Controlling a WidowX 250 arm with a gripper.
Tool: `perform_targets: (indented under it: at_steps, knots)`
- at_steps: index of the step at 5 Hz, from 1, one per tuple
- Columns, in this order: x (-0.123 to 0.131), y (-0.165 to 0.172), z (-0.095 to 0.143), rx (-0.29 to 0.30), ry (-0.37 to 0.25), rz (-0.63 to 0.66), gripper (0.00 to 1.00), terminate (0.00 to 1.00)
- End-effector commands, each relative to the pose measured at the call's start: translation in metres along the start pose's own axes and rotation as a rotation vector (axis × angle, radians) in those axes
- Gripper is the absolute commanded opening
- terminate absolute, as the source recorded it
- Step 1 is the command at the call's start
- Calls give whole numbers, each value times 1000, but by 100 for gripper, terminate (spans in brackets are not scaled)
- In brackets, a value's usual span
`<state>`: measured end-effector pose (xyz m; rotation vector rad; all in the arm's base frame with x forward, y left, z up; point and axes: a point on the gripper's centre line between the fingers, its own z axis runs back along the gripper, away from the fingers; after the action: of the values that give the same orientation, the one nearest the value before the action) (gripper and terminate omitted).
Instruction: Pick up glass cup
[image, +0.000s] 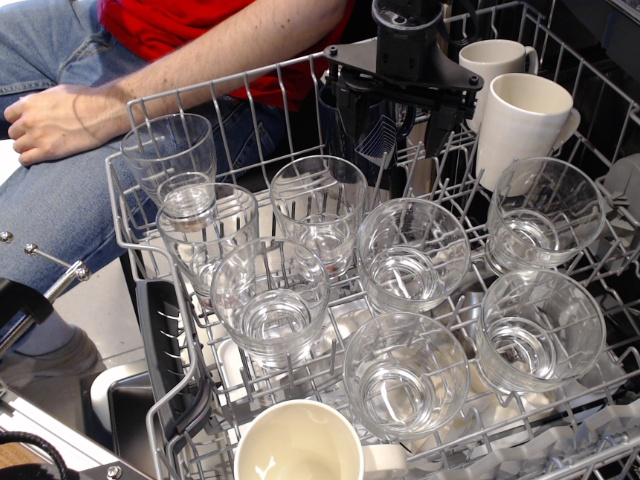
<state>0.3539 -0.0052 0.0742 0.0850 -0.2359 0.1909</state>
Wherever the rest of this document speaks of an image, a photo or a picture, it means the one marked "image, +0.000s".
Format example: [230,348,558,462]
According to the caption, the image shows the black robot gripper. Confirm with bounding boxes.
[324,1,483,161]

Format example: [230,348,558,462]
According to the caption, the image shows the person's bare forearm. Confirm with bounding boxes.
[118,0,347,117]

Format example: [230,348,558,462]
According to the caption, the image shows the clear glass cup centre back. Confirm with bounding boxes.
[270,155,368,279]

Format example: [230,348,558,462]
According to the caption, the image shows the clear glass cup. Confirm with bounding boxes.
[120,113,216,206]
[343,312,470,441]
[156,183,259,299]
[270,155,368,279]
[475,269,606,393]
[356,198,471,313]
[210,237,329,368]
[485,157,605,274]

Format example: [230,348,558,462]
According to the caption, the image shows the clear glass cup right back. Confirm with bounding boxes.
[485,157,605,274]

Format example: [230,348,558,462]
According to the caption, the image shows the clear glass cup front left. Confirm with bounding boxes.
[210,237,329,368]

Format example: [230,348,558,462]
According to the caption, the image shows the clear glass cup back left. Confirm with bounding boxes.
[120,113,216,206]

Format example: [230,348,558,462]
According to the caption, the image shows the clear glass cup right front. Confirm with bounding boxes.
[475,269,606,393]

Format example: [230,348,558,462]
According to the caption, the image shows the clear glass cup front centre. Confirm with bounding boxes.
[343,312,470,441]

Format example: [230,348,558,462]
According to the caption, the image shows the person's bare hand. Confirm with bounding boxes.
[4,81,134,166]

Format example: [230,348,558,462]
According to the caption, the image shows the dark blue mug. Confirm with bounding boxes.
[318,86,416,170]

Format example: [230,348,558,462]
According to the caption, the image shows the white ceramic mug back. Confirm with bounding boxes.
[458,39,539,133]

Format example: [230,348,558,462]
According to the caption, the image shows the white ceramic mug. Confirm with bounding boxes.
[458,39,539,133]
[476,73,581,191]
[233,400,408,479]

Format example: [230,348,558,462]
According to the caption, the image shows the white ceramic mug right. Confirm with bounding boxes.
[476,73,581,191]

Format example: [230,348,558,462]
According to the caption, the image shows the red shirt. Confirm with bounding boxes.
[98,1,354,102]

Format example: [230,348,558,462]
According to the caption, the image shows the white ceramic mug front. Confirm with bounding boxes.
[233,400,408,479]

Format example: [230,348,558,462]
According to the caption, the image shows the blue jeans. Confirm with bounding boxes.
[0,0,301,346]

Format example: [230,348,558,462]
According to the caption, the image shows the grey sneaker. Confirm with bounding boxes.
[1,327,103,384]

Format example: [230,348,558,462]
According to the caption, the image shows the black metal clamp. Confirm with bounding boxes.
[1,243,92,356]

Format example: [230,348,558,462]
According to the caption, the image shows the grey wire dishwasher rack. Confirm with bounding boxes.
[106,1,639,479]

